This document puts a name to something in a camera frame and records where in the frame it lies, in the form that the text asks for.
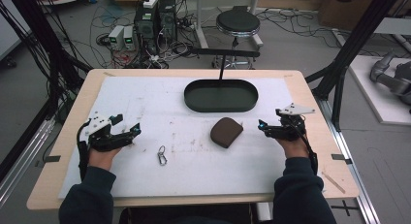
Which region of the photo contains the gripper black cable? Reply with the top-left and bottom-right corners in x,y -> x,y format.
291,119 -> 320,176
76,118 -> 93,182

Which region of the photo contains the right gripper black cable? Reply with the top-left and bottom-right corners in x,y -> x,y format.
291,119 -> 320,176

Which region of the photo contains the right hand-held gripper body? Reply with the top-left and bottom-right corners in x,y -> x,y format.
277,102 -> 317,142

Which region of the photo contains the white foam mat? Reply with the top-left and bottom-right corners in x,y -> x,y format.
57,76 -> 325,200

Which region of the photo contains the black tape cross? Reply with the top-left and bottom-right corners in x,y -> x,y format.
331,199 -> 360,217

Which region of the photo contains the tangle of floor cables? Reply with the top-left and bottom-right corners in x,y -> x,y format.
90,4 -> 199,70

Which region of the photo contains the aluminium rail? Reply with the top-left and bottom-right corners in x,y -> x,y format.
0,114 -> 56,208
314,97 -> 383,224

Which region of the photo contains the black computer tower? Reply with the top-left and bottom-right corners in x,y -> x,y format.
157,0 -> 178,42
133,0 -> 160,54

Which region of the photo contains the black round stool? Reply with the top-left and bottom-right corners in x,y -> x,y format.
212,5 -> 262,70

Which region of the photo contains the white platform board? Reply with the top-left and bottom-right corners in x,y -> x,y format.
348,54 -> 411,127

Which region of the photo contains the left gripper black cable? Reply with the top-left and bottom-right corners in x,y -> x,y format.
76,118 -> 93,182

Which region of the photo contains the thin wooden stick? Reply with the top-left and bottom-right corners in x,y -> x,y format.
321,171 -> 346,195

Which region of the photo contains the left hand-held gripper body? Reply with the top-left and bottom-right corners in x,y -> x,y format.
79,112 -> 125,153

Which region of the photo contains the brown pouch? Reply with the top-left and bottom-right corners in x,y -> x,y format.
209,116 -> 244,149

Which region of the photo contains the white metal table leg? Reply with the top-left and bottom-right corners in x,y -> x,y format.
193,0 -> 210,50

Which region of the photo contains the black frame post with cables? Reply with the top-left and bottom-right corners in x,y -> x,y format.
5,0 -> 93,111

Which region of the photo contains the person's left hand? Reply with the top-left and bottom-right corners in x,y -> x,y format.
88,145 -> 123,172

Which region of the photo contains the metal carabiner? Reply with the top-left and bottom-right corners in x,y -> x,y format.
157,144 -> 169,167

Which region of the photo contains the person's right hand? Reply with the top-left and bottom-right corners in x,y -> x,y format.
275,136 -> 310,160

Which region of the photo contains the black oval tray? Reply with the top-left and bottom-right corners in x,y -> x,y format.
183,79 -> 260,113

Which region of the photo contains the cardboard box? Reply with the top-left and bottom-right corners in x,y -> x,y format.
317,0 -> 391,32

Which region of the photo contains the black T-shaped stand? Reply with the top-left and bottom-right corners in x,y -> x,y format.
189,47 -> 262,81

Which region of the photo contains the grey power supply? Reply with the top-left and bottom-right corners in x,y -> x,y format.
108,24 -> 126,50
122,25 -> 137,51

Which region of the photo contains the black tape strip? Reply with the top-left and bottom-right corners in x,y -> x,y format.
331,153 -> 353,165
43,154 -> 62,164

